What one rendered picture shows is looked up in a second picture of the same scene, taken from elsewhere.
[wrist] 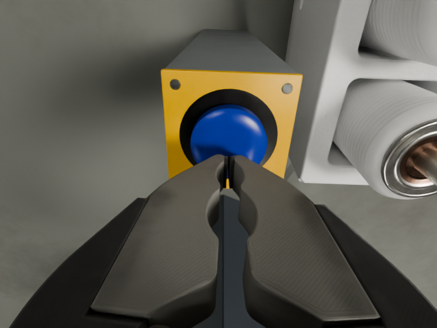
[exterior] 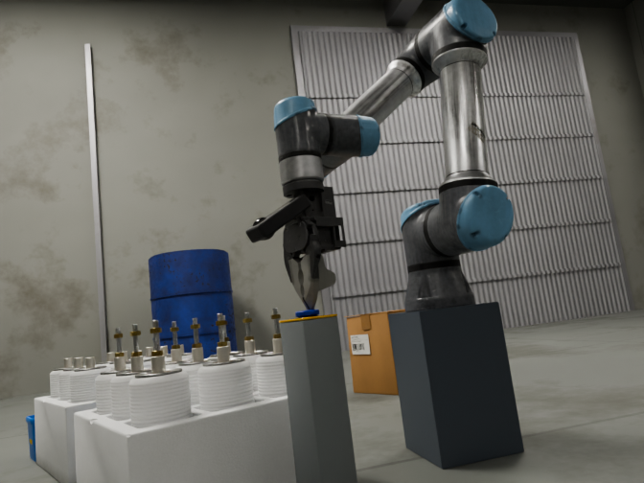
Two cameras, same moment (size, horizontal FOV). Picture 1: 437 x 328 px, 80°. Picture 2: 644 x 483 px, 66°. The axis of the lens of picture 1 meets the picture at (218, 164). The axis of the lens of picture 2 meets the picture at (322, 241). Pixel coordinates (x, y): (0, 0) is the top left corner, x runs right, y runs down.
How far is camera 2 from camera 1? 0.80 m
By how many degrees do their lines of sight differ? 80
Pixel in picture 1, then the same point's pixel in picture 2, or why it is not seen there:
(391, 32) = (249, 386)
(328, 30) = (264, 412)
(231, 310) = (421, 338)
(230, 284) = (424, 357)
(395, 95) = (267, 379)
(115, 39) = not seen: outside the picture
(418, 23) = (244, 366)
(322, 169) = not seen: hidden behind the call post
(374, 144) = not seen: hidden behind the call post
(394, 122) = (276, 359)
